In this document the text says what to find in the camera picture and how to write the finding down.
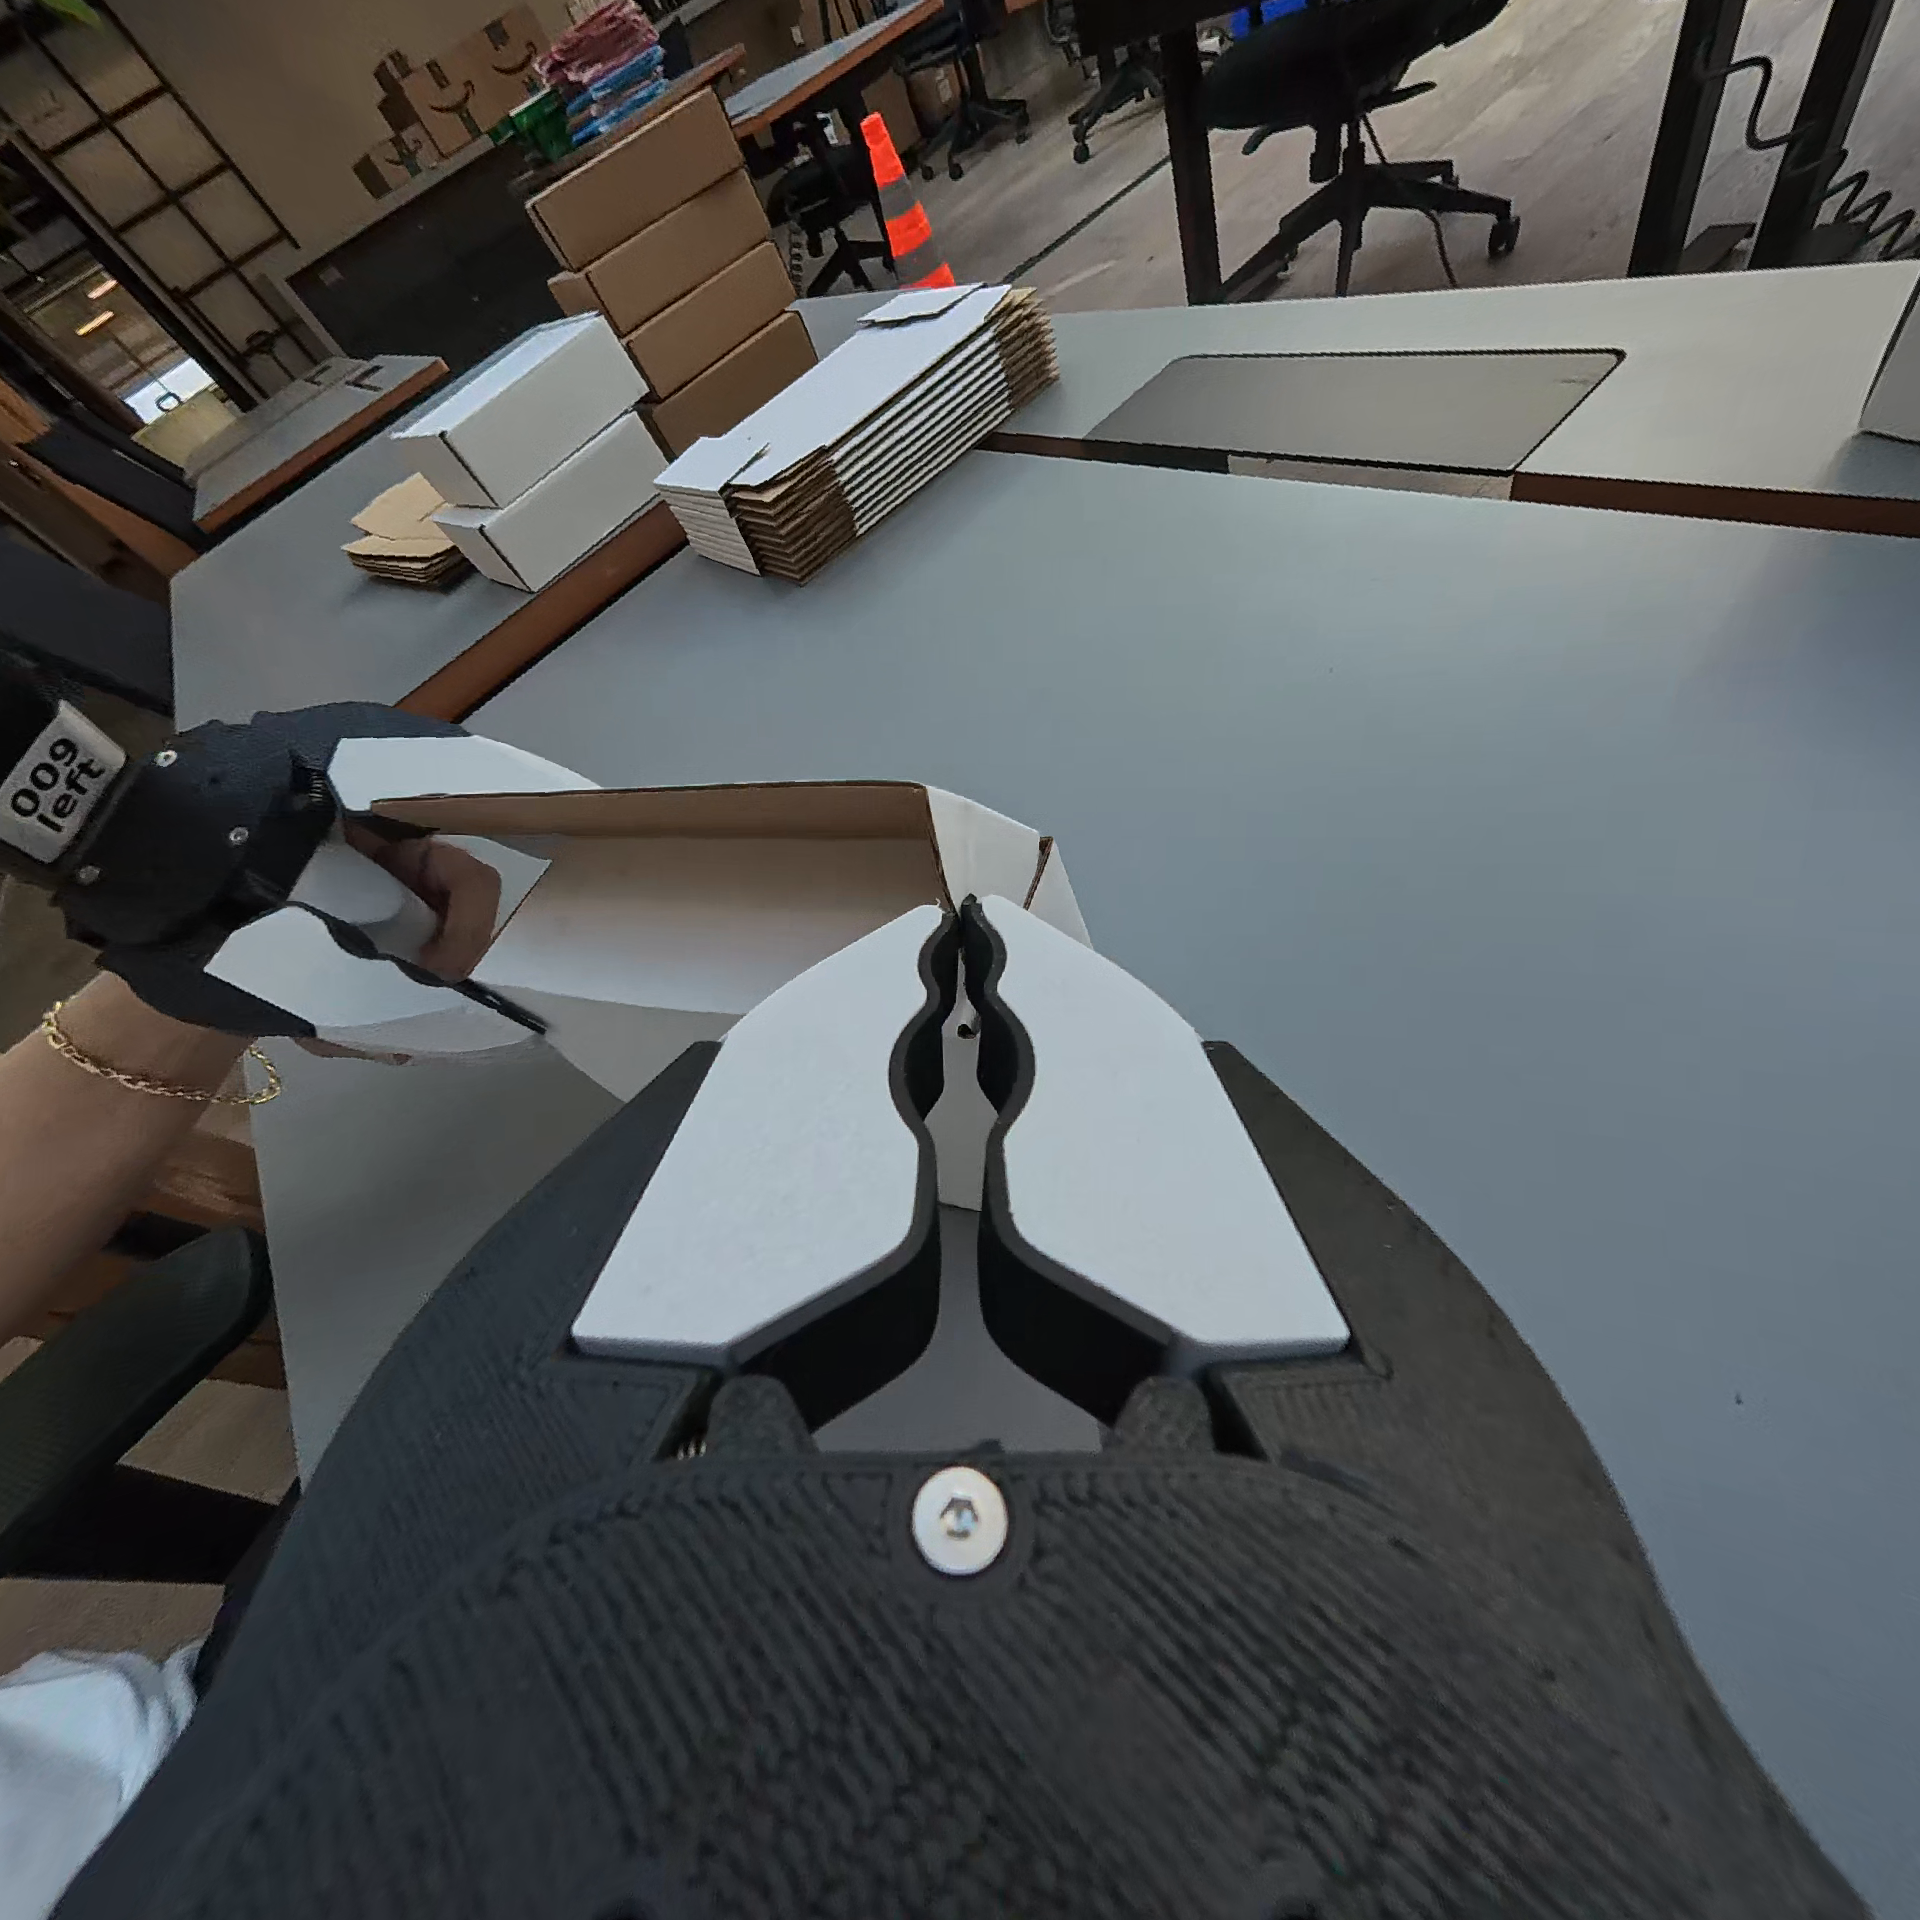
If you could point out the person's left forearm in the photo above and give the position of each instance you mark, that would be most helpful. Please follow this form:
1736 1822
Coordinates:
76 1155

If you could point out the folded white cardboard box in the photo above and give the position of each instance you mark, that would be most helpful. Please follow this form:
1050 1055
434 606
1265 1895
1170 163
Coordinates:
562 518
524 398

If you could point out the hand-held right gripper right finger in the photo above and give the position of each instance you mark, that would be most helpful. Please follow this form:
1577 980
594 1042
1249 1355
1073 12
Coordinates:
1156 1185

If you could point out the black table leg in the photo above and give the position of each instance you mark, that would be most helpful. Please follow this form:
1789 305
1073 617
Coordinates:
1694 137
1200 181

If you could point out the stack of coloured packets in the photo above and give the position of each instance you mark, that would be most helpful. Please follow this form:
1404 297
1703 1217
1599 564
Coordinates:
609 67

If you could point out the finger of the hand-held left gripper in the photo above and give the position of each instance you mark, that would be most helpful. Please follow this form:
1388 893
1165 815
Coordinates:
452 764
345 991

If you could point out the person's left hand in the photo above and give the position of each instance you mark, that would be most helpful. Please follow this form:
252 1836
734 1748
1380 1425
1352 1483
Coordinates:
442 902

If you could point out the stack of flat cardboard boxes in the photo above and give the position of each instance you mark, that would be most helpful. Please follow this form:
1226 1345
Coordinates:
869 406

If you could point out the small brown cardboard pile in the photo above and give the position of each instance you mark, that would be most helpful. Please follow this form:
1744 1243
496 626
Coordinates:
399 533

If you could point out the brown cardboard box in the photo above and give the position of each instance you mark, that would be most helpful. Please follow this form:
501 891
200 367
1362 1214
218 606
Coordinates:
734 390
630 188
676 255
714 323

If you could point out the printed shipping carton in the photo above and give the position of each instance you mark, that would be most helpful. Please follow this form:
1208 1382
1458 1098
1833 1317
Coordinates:
429 130
504 53

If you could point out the black office chair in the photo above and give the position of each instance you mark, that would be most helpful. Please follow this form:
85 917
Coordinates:
818 212
975 77
1319 61

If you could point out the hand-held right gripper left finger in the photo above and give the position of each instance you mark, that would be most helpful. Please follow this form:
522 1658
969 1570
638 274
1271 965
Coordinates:
780 1185

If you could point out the white cardboard box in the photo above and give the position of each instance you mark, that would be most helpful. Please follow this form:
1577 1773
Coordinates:
524 398
562 518
676 932

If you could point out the orange traffic cone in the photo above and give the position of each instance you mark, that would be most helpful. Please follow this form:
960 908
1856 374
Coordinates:
908 225

